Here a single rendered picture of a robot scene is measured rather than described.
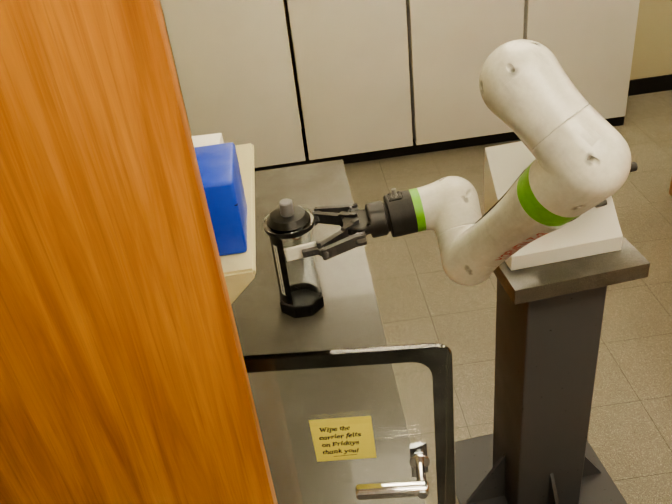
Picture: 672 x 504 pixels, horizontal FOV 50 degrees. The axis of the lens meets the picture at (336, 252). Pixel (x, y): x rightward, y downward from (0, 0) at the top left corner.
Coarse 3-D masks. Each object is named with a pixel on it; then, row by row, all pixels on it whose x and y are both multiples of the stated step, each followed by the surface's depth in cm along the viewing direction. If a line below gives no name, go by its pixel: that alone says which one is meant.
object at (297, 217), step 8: (288, 200) 150; (280, 208) 150; (288, 208) 149; (296, 208) 153; (272, 216) 151; (280, 216) 151; (288, 216) 150; (296, 216) 150; (304, 216) 150; (272, 224) 150; (280, 224) 148; (288, 224) 148; (296, 224) 149; (304, 224) 149
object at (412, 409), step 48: (288, 384) 86; (336, 384) 85; (384, 384) 85; (432, 384) 85; (288, 432) 90; (384, 432) 90; (432, 432) 90; (288, 480) 95; (336, 480) 95; (384, 480) 95; (432, 480) 95
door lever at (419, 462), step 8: (416, 456) 92; (424, 456) 92; (416, 464) 92; (424, 464) 92; (416, 472) 91; (424, 472) 91; (424, 480) 89; (360, 488) 89; (368, 488) 89; (376, 488) 89; (384, 488) 89; (392, 488) 89; (400, 488) 89; (408, 488) 89; (416, 488) 88; (424, 488) 88; (360, 496) 89; (368, 496) 89; (376, 496) 89; (384, 496) 89; (392, 496) 89; (400, 496) 89; (408, 496) 89; (416, 496) 89; (424, 496) 88
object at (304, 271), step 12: (312, 216) 152; (300, 228) 149; (288, 240) 150; (300, 240) 150; (312, 240) 154; (288, 264) 153; (300, 264) 153; (312, 264) 155; (288, 276) 155; (300, 276) 155; (312, 276) 157; (300, 288) 156; (312, 288) 158; (300, 300) 158; (312, 300) 159
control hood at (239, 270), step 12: (240, 156) 100; (252, 156) 101; (240, 168) 97; (252, 168) 98; (252, 180) 95; (252, 192) 92; (252, 204) 90; (252, 216) 87; (252, 228) 85; (252, 240) 83; (252, 252) 81; (228, 264) 79; (240, 264) 78; (252, 264) 79; (228, 276) 77; (240, 276) 78; (252, 276) 78; (228, 288) 78; (240, 288) 78
